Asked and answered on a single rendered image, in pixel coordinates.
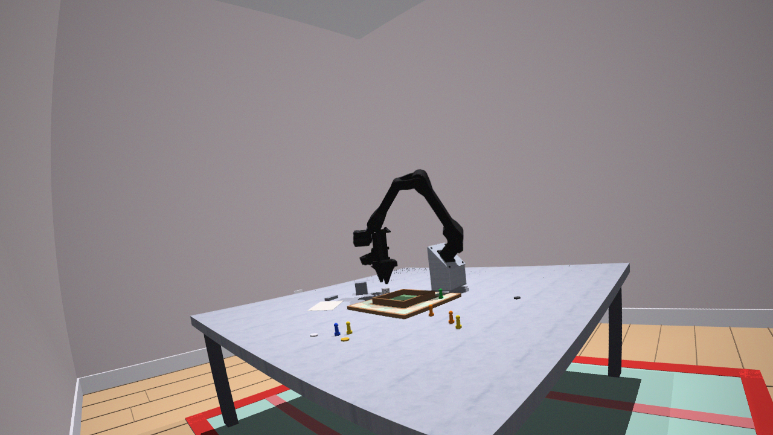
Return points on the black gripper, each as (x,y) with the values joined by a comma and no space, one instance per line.
(385,265)

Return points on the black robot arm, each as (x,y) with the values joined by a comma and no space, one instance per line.
(418,180)

